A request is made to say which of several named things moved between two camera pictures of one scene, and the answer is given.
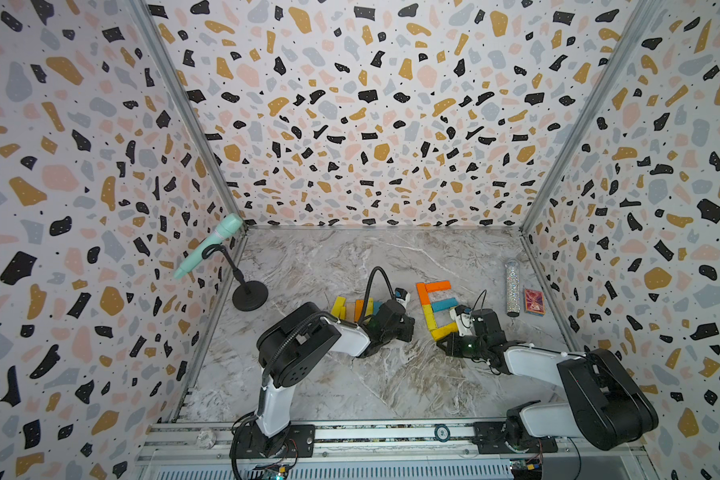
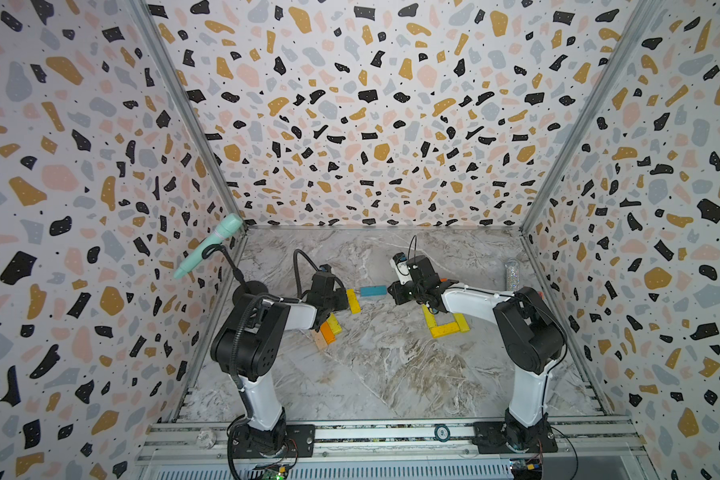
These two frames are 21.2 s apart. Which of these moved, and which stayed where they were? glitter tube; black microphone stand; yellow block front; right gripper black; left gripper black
Moved: left gripper black; right gripper black
Stayed: black microphone stand; yellow block front; glitter tube
